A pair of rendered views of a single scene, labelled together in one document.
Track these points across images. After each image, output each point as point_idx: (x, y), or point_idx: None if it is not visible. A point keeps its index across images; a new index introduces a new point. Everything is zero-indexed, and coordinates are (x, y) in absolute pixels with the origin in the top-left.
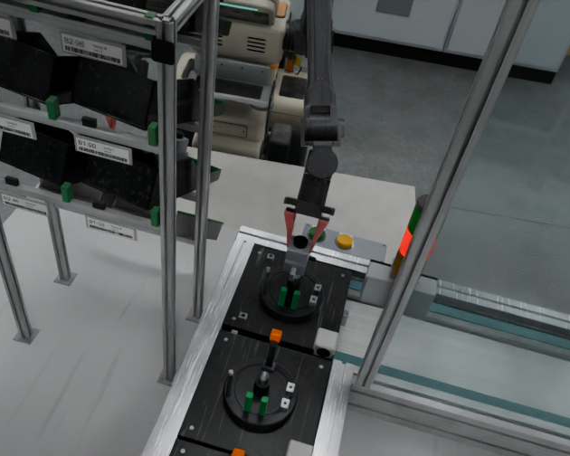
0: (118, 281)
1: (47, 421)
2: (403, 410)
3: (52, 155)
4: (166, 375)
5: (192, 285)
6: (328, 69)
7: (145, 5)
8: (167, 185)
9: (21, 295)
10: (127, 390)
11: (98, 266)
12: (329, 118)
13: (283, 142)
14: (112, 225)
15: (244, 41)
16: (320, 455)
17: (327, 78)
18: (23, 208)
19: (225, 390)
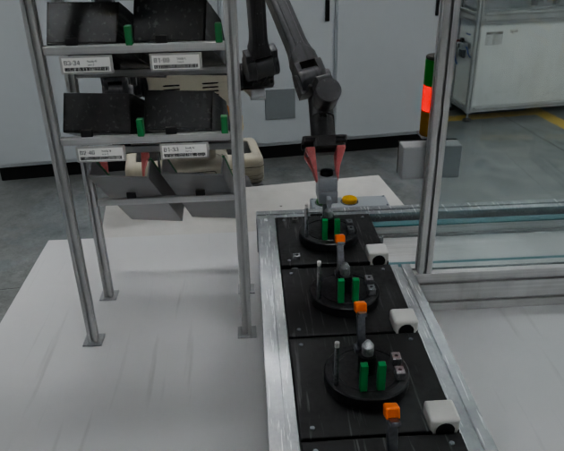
0: (161, 286)
1: (149, 390)
2: (465, 287)
3: (115, 107)
4: (244, 327)
5: (229, 272)
6: (303, 34)
7: None
8: (235, 80)
9: (89, 285)
10: (213, 351)
11: (135, 281)
12: (317, 67)
13: (247, 186)
14: (186, 147)
15: (200, 88)
16: (420, 319)
17: (303, 40)
18: (98, 159)
19: (314, 295)
